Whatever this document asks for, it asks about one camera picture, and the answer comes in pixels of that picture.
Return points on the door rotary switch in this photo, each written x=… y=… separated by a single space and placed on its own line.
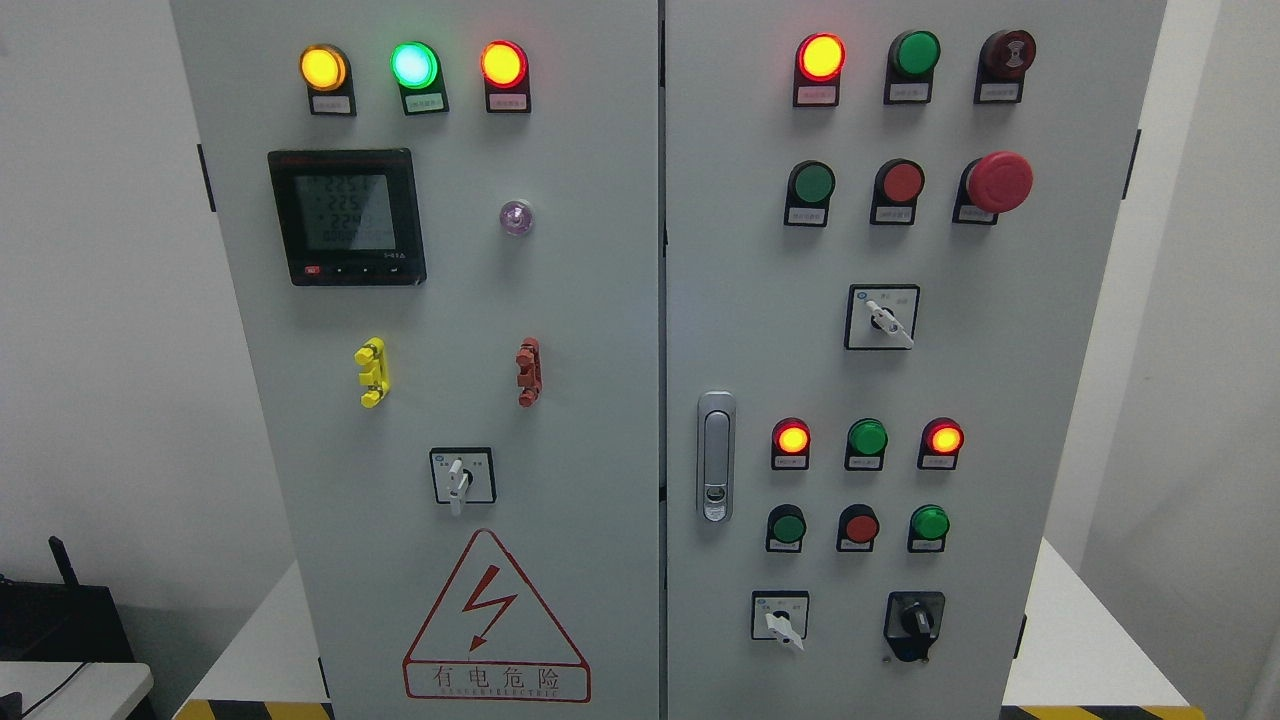
x=463 y=476

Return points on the yellow indicator light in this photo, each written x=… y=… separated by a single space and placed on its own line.
x=325 y=71

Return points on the red terminal clip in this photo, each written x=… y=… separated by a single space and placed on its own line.
x=528 y=362

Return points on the red lit indicator lower left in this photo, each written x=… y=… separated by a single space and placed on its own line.
x=791 y=439

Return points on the red lit indicator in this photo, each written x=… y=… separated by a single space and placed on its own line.
x=940 y=444
x=819 y=61
x=791 y=439

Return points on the small clear lamp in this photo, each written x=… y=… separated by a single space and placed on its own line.
x=516 y=218

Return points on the green push button lower left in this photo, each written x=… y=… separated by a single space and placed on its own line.
x=785 y=529

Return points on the green indicator lower middle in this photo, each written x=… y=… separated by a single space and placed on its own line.
x=866 y=442

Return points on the grey left cabinet door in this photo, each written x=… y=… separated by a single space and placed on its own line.
x=577 y=473

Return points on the grey cabinet door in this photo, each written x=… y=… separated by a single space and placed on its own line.
x=577 y=473
x=758 y=308

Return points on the green push button upper row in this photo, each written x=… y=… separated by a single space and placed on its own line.
x=810 y=187

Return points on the yellow terminal clip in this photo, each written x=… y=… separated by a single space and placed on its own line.
x=371 y=361

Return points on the red push button lower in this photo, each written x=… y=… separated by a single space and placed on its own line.
x=857 y=529

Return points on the grey right cabinet door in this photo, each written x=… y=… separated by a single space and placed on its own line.
x=758 y=308

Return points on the red lit indicator lower right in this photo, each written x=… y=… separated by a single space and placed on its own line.
x=940 y=444

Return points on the red push button upper row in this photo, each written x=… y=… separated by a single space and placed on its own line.
x=899 y=183

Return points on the red electric hazard warning sign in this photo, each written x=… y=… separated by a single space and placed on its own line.
x=491 y=636

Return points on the red indicator light top left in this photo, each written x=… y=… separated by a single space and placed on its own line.
x=505 y=69

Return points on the black digital power meter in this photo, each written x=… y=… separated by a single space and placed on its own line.
x=349 y=216

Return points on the green push button lower right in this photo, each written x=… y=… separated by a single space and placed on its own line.
x=928 y=530

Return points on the red lit indicator top right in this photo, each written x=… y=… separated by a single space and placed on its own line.
x=819 y=61

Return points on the green indicator light top left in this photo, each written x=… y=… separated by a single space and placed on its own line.
x=420 y=79

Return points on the red emergency stop button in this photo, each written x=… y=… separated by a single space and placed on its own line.
x=998 y=182

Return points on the green indicator top right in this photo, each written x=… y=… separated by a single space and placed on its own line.
x=910 y=66

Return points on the dark red buzzer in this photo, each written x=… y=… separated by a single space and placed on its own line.
x=1003 y=63

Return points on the white cabinet stand platform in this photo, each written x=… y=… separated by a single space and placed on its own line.
x=1075 y=661

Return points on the white side table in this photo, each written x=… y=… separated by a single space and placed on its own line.
x=99 y=691

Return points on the black device with antenna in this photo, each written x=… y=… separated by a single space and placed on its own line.
x=61 y=622

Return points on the silver door handle lock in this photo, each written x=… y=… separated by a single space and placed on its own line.
x=716 y=448

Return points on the upper right rotary switch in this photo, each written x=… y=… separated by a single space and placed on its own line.
x=881 y=316

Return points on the lower white rotary switch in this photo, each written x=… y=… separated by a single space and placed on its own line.
x=781 y=617

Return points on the black rotary knob switch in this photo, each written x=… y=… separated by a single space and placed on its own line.
x=912 y=623

